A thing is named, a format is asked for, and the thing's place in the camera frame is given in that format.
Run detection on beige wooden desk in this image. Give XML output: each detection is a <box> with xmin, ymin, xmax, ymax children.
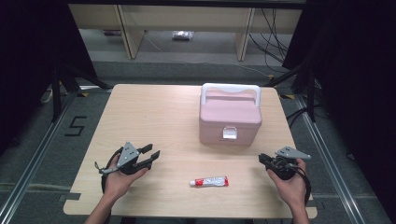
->
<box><xmin>68</xmin><ymin>3</ymin><xmax>303</xmax><ymax>62</ymax></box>

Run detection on person's right hand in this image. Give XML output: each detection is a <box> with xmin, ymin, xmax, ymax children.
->
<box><xmin>266</xmin><ymin>158</ymin><xmax>307</xmax><ymax>209</ymax></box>

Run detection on black curtain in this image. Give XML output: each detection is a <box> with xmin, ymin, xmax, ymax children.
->
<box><xmin>0</xmin><ymin>0</ymin><xmax>97</xmax><ymax>157</ymax></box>
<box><xmin>281</xmin><ymin>0</ymin><xmax>396</xmax><ymax>216</ymax></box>

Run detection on black floor cable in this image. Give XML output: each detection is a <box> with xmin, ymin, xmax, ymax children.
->
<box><xmin>286</xmin><ymin>105</ymin><xmax>312</xmax><ymax>129</ymax></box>

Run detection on bundle of black cables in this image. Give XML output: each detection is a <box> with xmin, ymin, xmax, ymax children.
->
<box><xmin>248</xmin><ymin>8</ymin><xmax>289</xmax><ymax>68</ymax></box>

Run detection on pink storage box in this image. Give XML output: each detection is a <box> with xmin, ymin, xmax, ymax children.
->
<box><xmin>198</xmin><ymin>82</ymin><xmax>263</xmax><ymax>147</ymax></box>

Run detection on red and white tube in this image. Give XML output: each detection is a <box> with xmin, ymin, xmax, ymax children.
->
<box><xmin>190</xmin><ymin>175</ymin><xmax>230</xmax><ymax>188</ymax></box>

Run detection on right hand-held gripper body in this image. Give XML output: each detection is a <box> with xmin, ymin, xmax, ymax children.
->
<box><xmin>271</xmin><ymin>146</ymin><xmax>312</xmax><ymax>181</ymax></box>

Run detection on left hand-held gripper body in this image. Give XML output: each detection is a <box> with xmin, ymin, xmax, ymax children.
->
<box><xmin>94</xmin><ymin>141</ymin><xmax>153</xmax><ymax>175</ymax></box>

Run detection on black metal stand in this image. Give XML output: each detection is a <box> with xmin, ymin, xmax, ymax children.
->
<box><xmin>50</xmin><ymin>63</ymin><xmax>111</xmax><ymax>122</ymax></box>
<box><xmin>264</xmin><ymin>64</ymin><xmax>317</xmax><ymax>123</ymax></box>

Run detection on aluminium floor rail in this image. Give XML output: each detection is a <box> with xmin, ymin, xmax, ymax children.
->
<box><xmin>0</xmin><ymin>91</ymin><xmax>78</xmax><ymax>224</ymax></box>
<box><xmin>295</xmin><ymin>94</ymin><xmax>370</xmax><ymax>224</ymax></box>

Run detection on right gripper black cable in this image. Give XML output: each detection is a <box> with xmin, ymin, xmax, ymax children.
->
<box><xmin>292</xmin><ymin>166</ymin><xmax>312</xmax><ymax>206</ymax></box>

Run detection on thin white cable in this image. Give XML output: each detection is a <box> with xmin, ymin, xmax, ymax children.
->
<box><xmin>237</xmin><ymin>63</ymin><xmax>270</xmax><ymax>78</ymax></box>

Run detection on person's left hand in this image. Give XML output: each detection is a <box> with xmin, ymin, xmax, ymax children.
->
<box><xmin>102</xmin><ymin>155</ymin><xmax>149</xmax><ymax>203</ymax></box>

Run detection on silver plastic packet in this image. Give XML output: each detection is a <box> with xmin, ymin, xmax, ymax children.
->
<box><xmin>172</xmin><ymin>30</ymin><xmax>194</xmax><ymax>41</ymax></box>

